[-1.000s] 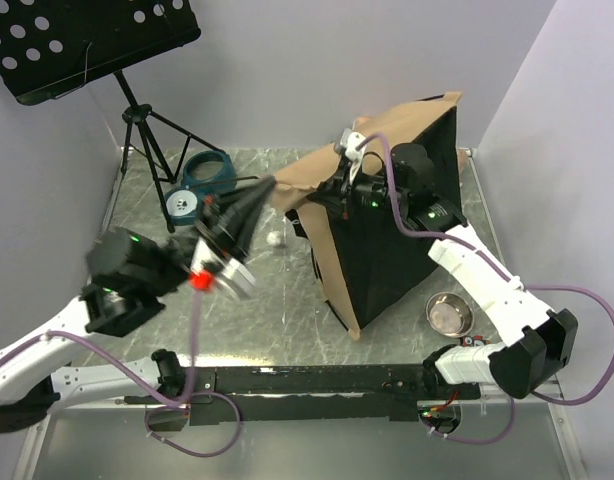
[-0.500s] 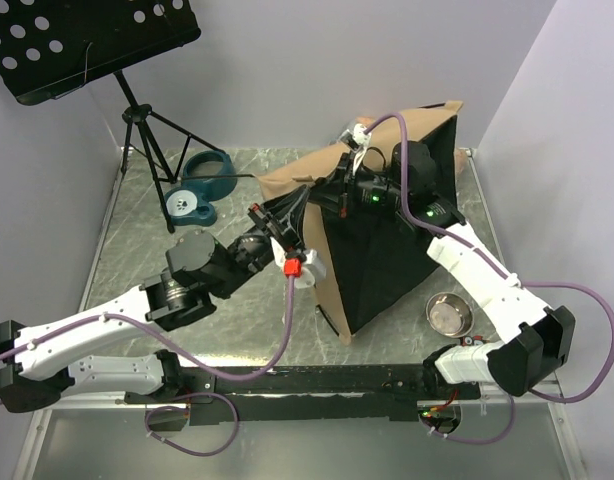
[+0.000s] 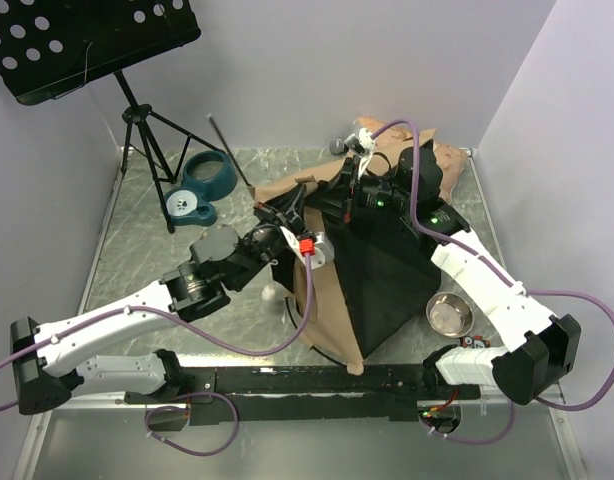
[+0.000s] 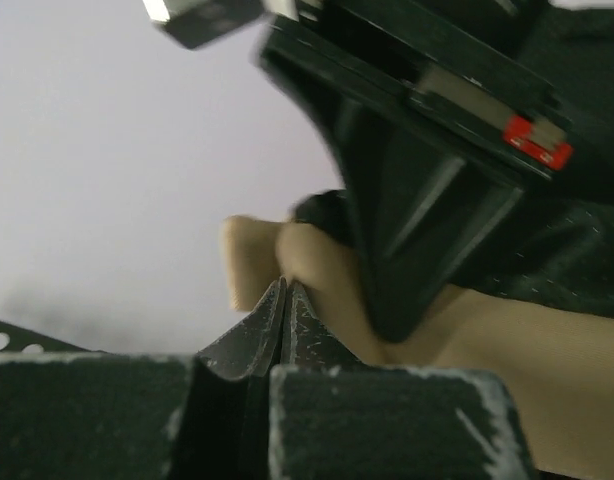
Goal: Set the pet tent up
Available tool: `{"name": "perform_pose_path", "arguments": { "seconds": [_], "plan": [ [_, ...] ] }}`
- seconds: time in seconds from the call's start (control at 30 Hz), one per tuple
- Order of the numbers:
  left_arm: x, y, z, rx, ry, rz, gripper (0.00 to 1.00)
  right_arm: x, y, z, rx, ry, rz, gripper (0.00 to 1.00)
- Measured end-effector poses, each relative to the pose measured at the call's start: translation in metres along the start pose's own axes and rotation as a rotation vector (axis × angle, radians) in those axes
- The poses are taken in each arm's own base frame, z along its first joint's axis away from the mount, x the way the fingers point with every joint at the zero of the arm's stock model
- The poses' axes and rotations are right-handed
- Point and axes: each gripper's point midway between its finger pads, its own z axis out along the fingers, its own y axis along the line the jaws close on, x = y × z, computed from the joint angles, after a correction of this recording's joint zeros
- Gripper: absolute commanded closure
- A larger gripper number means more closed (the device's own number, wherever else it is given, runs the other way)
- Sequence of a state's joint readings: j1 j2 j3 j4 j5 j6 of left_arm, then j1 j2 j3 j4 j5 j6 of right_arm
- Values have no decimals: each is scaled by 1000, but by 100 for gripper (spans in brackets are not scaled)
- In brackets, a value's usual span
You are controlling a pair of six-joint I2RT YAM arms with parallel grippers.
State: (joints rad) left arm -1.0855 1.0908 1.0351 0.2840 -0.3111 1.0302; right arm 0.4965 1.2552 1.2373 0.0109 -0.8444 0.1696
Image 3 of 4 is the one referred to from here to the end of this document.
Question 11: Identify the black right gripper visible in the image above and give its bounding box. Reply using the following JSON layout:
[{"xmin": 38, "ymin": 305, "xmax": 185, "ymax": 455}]
[{"xmin": 305, "ymin": 155, "xmax": 415, "ymax": 223}]

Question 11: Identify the tan black pet tent fabric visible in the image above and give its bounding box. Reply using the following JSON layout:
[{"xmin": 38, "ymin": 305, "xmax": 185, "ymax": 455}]
[{"xmin": 250, "ymin": 134, "xmax": 443, "ymax": 376}]

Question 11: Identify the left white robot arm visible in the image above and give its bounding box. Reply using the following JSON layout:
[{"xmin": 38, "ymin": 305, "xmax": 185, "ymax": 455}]
[{"xmin": 6, "ymin": 203, "xmax": 316, "ymax": 416}]

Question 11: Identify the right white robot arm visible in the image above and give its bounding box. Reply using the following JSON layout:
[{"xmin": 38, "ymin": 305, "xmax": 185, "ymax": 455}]
[{"xmin": 318, "ymin": 148, "xmax": 581, "ymax": 405}]

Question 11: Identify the teal double pet bowl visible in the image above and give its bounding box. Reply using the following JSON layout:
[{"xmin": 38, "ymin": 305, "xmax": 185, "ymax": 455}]
[{"xmin": 164, "ymin": 150, "xmax": 237, "ymax": 227}]

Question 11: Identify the steel pet bowl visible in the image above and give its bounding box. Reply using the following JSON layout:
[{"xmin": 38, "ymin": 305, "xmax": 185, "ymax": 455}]
[{"xmin": 426, "ymin": 292, "xmax": 474, "ymax": 338}]

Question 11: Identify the black grey microphone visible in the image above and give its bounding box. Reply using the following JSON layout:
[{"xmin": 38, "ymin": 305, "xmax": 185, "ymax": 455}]
[{"xmin": 328, "ymin": 139, "xmax": 348, "ymax": 156}]

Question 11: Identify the white pompom toy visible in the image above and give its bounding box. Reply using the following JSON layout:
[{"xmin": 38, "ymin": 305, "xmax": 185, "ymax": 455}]
[{"xmin": 261, "ymin": 281, "xmax": 278, "ymax": 302}]

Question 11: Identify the red owl toy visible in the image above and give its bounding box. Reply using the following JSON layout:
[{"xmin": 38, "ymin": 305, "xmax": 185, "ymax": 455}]
[{"xmin": 461, "ymin": 335, "xmax": 491, "ymax": 349}]

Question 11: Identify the black music stand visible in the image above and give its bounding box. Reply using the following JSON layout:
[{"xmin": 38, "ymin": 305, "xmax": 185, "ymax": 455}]
[{"xmin": 0, "ymin": 1, "xmax": 216, "ymax": 232}]

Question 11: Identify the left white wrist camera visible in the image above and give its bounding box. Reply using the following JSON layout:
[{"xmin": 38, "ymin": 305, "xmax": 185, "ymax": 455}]
[{"xmin": 280, "ymin": 227, "xmax": 335, "ymax": 269}]

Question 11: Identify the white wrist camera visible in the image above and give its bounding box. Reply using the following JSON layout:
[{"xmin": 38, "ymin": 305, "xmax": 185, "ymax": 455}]
[
  {"xmin": 344, "ymin": 126, "xmax": 376, "ymax": 178},
  {"xmin": 280, "ymin": 227, "xmax": 335, "ymax": 269}
]

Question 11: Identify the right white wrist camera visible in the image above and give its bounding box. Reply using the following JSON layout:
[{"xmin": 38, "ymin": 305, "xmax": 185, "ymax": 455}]
[{"xmin": 344, "ymin": 126, "xmax": 376, "ymax": 178}]

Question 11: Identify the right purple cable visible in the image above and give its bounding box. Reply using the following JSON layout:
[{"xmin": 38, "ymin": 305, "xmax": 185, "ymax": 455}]
[{"xmin": 369, "ymin": 118, "xmax": 614, "ymax": 446}]

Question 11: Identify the purple cable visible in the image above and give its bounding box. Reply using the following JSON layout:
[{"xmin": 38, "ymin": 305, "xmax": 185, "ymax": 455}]
[
  {"xmin": 369, "ymin": 118, "xmax": 614, "ymax": 446},
  {"xmin": 0, "ymin": 249, "xmax": 318, "ymax": 456}
]

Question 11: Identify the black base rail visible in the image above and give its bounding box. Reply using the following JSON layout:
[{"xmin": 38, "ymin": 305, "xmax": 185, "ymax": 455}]
[{"xmin": 124, "ymin": 363, "xmax": 481, "ymax": 426}]

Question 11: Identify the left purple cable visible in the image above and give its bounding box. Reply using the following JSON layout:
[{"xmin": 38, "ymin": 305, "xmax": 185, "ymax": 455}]
[{"xmin": 0, "ymin": 249, "xmax": 318, "ymax": 456}]

